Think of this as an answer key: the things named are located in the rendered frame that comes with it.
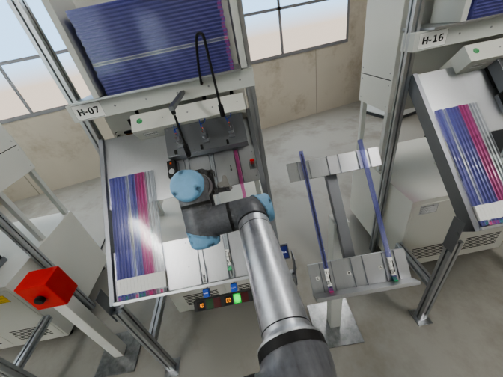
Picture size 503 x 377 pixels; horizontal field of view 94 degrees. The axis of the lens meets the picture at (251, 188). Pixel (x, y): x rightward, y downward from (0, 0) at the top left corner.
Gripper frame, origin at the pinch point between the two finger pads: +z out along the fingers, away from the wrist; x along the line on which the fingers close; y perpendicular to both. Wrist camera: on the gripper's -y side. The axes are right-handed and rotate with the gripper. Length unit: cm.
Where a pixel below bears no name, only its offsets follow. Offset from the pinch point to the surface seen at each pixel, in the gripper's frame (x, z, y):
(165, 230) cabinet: 41, 51, -15
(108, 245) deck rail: 47.5, 7.8, -12.2
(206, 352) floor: 31, 51, -90
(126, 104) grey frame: 29, 8, 44
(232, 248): -2.1, 6.8, -23.4
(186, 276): 17.8, 5.5, -30.2
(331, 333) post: -42, 47, -91
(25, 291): 88, 11, -24
